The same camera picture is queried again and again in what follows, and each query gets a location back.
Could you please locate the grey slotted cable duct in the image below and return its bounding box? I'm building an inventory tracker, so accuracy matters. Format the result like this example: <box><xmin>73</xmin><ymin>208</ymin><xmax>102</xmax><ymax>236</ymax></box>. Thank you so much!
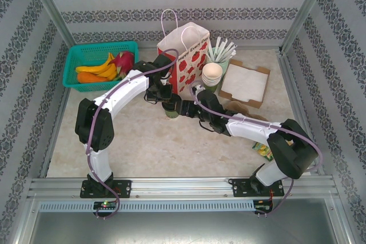
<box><xmin>38</xmin><ymin>199</ymin><xmax>256</xmax><ymax>213</ymax></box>

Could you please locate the stack of white napkins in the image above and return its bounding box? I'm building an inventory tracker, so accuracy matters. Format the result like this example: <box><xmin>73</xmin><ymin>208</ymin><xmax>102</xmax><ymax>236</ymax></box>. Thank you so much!
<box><xmin>222</xmin><ymin>63</ymin><xmax>268</xmax><ymax>103</ymax></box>

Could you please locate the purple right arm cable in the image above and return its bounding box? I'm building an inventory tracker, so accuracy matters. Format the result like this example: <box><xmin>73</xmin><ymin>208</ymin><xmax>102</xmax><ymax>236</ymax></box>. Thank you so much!
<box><xmin>190</xmin><ymin>82</ymin><xmax>325</xmax><ymax>219</ymax></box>

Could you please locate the strawberry print paper gift bag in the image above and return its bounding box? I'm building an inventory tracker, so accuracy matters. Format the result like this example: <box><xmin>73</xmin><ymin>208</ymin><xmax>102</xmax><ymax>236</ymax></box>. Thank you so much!
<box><xmin>156</xmin><ymin>9</ymin><xmax>212</xmax><ymax>96</ymax></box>

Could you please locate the stack of paper cups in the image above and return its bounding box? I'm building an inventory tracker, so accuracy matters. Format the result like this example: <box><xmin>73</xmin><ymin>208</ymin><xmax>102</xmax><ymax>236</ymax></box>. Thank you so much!
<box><xmin>202</xmin><ymin>62</ymin><xmax>223</xmax><ymax>88</ymax></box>

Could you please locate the aluminium frame post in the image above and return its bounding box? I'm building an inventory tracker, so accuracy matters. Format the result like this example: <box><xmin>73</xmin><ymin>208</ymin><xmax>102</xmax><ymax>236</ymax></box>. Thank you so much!
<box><xmin>279</xmin><ymin>0</ymin><xmax>335</xmax><ymax>54</ymax></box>
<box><xmin>24</xmin><ymin>0</ymin><xmax>74</xmax><ymax>53</ymax></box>

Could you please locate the yellow banana bunch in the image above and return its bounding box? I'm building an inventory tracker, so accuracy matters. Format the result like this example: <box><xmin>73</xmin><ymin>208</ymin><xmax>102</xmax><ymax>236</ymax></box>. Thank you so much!
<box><xmin>75</xmin><ymin>52</ymin><xmax>121</xmax><ymax>81</ymax></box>

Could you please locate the black plastic cup lid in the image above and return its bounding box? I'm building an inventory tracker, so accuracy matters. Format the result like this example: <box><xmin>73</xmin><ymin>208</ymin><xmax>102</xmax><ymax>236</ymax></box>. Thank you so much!
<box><xmin>162</xmin><ymin>98</ymin><xmax>182</xmax><ymax>111</ymax></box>

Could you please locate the teal plastic basket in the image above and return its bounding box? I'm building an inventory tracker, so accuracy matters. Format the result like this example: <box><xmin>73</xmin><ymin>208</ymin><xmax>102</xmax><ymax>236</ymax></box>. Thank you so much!
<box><xmin>62</xmin><ymin>41</ymin><xmax>140</xmax><ymax>93</ymax></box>

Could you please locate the green paper coffee cup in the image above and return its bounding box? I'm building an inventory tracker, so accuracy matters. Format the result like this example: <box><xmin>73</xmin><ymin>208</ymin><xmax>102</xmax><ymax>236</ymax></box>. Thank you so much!
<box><xmin>162</xmin><ymin>102</ymin><xmax>181</xmax><ymax>119</ymax></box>

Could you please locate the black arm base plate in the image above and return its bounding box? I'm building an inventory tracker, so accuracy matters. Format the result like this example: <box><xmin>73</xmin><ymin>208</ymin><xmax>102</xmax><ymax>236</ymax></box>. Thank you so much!
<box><xmin>230</xmin><ymin>177</ymin><xmax>285</xmax><ymax>198</ymax></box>
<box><xmin>79</xmin><ymin>179</ymin><xmax>132</xmax><ymax>199</ymax></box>

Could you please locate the yellow green candy bag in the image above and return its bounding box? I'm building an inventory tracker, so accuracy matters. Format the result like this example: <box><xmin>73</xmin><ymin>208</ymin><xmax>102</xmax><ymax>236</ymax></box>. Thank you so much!
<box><xmin>252</xmin><ymin>141</ymin><xmax>275</xmax><ymax>161</ymax></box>

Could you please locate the orange toy fruit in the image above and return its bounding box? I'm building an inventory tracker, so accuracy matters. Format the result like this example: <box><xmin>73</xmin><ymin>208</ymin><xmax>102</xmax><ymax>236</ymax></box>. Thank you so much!
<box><xmin>77</xmin><ymin>72</ymin><xmax>106</xmax><ymax>84</ymax></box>

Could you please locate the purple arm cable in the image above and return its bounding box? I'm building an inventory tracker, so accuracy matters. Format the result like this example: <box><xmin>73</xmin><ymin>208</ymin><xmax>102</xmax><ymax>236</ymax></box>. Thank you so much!
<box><xmin>190</xmin><ymin>82</ymin><xmax>325</xmax><ymax>219</ymax></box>
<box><xmin>85</xmin><ymin>48</ymin><xmax>181</xmax><ymax>221</ymax></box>

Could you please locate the pale green straw holder cup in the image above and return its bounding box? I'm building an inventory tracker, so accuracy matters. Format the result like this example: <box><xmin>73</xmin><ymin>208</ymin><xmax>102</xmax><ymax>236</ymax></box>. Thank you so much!
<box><xmin>210</xmin><ymin>47</ymin><xmax>233</xmax><ymax>74</ymax></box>

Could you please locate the small circuit board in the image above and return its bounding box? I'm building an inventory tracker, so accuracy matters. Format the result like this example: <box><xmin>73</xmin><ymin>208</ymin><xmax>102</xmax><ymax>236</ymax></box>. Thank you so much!
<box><xmin>255</xmin><ymin>203</ymin><xmax>274</xmax><ymax>213</ymax></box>
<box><xmin>93</xmin><ymin>201</ymin><xmax>117</xmax><ymax>210</ymax></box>

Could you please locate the brown cardboard napkin tray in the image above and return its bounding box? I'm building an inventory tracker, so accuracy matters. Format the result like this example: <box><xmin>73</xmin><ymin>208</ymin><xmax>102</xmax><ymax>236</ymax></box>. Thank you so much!
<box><xmin>218</xmin><ymin>59</ymin><xmax>272</xmax><ymax>110</ymax></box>

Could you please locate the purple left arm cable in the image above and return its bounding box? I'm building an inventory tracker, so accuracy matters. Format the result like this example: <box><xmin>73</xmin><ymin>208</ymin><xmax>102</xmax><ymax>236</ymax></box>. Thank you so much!
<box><xmin>85</xmin><ymin>48</ymin><xmax>181</xmax><ymax>221</ymax></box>

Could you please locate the aluminium mounting rail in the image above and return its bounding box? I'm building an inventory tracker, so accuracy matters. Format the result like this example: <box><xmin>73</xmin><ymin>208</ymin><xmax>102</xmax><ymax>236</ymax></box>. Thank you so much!
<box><xmin>27</xmin><ymin>177</ymin><xmax>336</xmax><ymax>199</ymax></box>

